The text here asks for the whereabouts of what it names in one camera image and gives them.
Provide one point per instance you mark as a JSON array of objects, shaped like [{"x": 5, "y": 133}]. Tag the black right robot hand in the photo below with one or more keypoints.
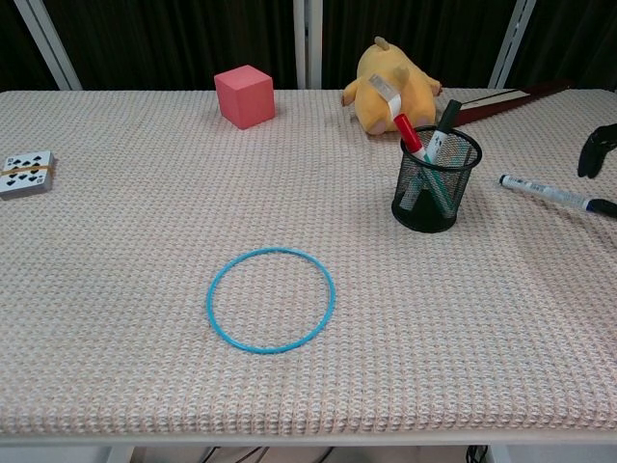
[{"x": 598, "y": 147}]

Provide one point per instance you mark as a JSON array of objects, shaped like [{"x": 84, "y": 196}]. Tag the blue capped marker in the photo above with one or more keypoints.
[{"x": 544, "y": 189}]

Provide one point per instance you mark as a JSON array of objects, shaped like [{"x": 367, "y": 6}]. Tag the black capped marker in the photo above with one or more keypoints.
[{"x": 447, "y": 120}]

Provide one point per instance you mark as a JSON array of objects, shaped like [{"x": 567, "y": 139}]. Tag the black mesh pen holder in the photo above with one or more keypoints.
[{"x": 426, "y": 219}]

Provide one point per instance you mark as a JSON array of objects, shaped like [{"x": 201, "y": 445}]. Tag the red capped marker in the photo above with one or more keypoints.
[{"x": 407, "y": 131}]

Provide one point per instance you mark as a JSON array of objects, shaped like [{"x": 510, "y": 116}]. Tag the dark wooden book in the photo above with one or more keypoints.
[{"x": 511, "y": 99}]

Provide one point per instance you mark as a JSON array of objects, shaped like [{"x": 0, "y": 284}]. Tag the yellow plush toy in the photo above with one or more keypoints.
[{"x": 385, "y": 99}]

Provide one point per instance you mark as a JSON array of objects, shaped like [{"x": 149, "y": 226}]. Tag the pink foam cube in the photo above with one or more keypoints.
[{"x": 246, "y": 99}]

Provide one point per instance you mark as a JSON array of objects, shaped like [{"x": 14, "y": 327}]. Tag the dark curtain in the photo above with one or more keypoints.
[{"x": 169, "y": 38}]

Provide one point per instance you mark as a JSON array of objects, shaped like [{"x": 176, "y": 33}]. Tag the beige woven tablecloth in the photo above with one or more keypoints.
[{"x": 144, "y": 241}]

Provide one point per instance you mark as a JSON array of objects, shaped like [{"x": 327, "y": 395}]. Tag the white table leg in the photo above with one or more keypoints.
[{"x": 119, "y": 454}]

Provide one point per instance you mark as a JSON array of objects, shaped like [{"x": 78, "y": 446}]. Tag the yellow rubber band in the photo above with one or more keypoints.
[{"x": 29, "y": 169}]

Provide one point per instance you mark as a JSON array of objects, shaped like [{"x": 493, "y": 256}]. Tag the deck of playing cards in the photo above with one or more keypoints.
[{"x": 24, "y": 181}]

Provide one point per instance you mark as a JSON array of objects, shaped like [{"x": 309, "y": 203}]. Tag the white slanted frame post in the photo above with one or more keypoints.
[
  {"x": 512, "y": 43},
  {"x": 48, "y": 46}
]

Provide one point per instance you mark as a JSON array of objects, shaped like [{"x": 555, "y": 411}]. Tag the white upright frame post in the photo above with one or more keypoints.
[{"x": 307, "y": 43}]

